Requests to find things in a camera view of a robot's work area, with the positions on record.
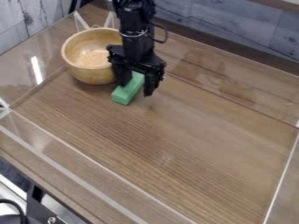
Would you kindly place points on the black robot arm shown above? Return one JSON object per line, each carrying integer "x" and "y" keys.
{"x": 135, "y": 15}

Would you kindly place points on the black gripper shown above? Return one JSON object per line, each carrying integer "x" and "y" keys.
{"x": 135, "y": 55}

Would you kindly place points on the green rectangular stick block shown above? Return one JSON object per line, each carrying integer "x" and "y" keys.
{"x": 125, "y": 94}

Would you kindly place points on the black table leg bracket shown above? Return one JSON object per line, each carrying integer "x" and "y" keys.
{"x": 37, "y": 212}

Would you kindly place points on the wooden bowl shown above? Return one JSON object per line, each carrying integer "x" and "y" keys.
{"x": 86, "y": 55}

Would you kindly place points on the clear acrylic tray wall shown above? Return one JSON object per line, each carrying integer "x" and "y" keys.
{"x": 202, "y": 154}

